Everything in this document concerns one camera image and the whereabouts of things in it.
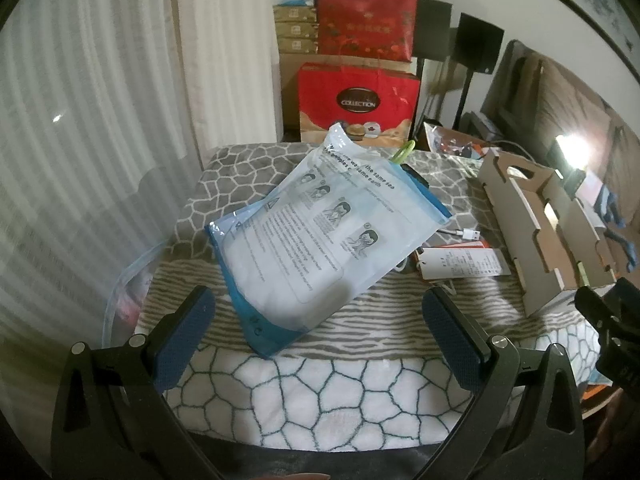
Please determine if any cardboard desk organizer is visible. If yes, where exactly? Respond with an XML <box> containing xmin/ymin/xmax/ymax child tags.
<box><xmin>477</xmin><ymin>147</ymin><xmax>618</xmax><ymax>318</ymax></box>

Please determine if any clear plastic zip bag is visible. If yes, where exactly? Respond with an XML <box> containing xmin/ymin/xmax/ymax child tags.
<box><xmin>102</xmin><ymin>242</ymin><xmax>166</xmax><ymax>347</ymax></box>

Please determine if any blue white face mask pack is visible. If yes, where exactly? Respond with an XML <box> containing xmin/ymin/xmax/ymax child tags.
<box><xmin>205</xmin><ymin>122</ymin><xmax>451</xmax><ymax>359</ymax></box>

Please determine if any brown cardboard box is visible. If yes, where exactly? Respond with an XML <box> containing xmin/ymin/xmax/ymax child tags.
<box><xmin>278</xmin><ymin>52</ymin><xmax>418</xmax><ymax>138</ymax></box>

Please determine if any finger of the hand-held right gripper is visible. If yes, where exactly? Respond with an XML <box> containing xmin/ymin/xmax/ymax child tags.
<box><xmin>574</xmin><ymin>286</ymin><xmax>623</xmax><ymax>335</ymax></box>

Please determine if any red paper gift bag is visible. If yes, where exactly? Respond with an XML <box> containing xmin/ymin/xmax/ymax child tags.
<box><xmin>297</xmin><ymin>62</ymin><xmax>421</xmax><ymax>148</ymax></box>

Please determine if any cream curtain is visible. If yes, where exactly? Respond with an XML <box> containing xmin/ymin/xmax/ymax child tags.
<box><xmin>170</xmin><ymin>0</ymin><xmax>282</xmax><ymax>171</ymax></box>

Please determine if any white sheer curtain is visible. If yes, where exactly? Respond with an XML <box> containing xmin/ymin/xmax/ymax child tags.
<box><xmin>0</xmin><ymin>0</ymin><xmax>211</xmax><ymax>411</ymax></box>

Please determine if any red floral gift box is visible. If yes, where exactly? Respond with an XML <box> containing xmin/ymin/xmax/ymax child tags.
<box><xmin>315</xmin><ymin>0</ymin><xmax>418</xmax><ymax>63</ymax></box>

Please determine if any gold flat box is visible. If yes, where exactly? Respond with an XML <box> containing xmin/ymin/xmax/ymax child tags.
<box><xmin>276</xmin><ymin>37</ymin><xmax>318</xmax><ymax>55</ymax></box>
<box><xmin>272</xmin><ymin>6</ymin><xmax>318</xmax><ymax>24</ymax></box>
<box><xmin>274</xmin><ymin>21</ymin><xmax>318</xmax><ymax>40</ymax></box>

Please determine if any black speaker on stand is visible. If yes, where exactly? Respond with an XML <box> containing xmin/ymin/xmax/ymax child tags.
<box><xmin>412</xmin><ymin>0</ymin><xmax>453</xmax><ymax>126</ymax></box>
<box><xmin>452</xmin><ymin>12</ymin><xmax>505</xmax><ymax>131</ymax></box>

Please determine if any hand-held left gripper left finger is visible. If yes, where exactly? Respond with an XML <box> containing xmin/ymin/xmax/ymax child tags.
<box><xmin>51</xmin><ymin>285</ymin><xmax>216</xmax><ymax>480</ymax></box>

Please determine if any brown padded headboard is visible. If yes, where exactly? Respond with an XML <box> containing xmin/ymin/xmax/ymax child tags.
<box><xmin>480</xmin><ymin>40</ymin><xmax>640</xmax><ymax>268</ymax></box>

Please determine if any orange box with white label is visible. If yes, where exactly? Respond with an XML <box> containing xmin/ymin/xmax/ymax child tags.
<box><xmin>414</xmin><ymin>240</ymin><xmax>512</xmax><ymax>281</ymax></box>

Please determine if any white charging cable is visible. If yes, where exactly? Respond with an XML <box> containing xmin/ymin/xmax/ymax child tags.
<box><xmin>395</xmin><ymin>227</ymin><xmax>482</xmax><ymax>275</ymax></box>

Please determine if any open box with packets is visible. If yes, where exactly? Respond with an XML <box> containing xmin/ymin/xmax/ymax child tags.
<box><xmin>422</xmin><ymin>121</ymin><xmax>497</xmax><ymax>162</ymax></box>

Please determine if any bright lamp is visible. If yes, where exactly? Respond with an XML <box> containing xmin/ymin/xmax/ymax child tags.
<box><xmin>550</xmin><ymin>132</ymin><xmax>590</xmax><ymax>172</ymax></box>

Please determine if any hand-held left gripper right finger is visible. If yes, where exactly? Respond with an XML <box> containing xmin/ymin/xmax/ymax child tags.
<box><xmin>421</xmin><ymin>287</ymin><xmax>585</xmax><ymax>480</ymax></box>

